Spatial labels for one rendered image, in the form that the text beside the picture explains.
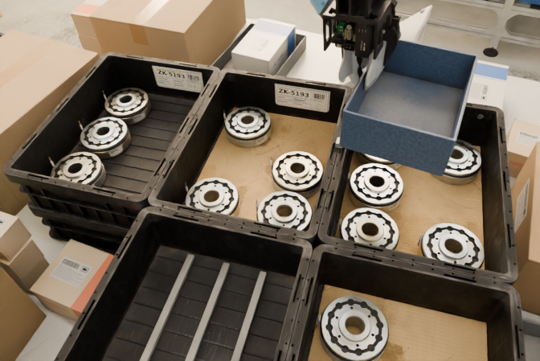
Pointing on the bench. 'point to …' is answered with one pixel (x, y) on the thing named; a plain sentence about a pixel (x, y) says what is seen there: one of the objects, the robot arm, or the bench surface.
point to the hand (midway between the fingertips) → (363, 79)
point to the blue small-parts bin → (411, 107)
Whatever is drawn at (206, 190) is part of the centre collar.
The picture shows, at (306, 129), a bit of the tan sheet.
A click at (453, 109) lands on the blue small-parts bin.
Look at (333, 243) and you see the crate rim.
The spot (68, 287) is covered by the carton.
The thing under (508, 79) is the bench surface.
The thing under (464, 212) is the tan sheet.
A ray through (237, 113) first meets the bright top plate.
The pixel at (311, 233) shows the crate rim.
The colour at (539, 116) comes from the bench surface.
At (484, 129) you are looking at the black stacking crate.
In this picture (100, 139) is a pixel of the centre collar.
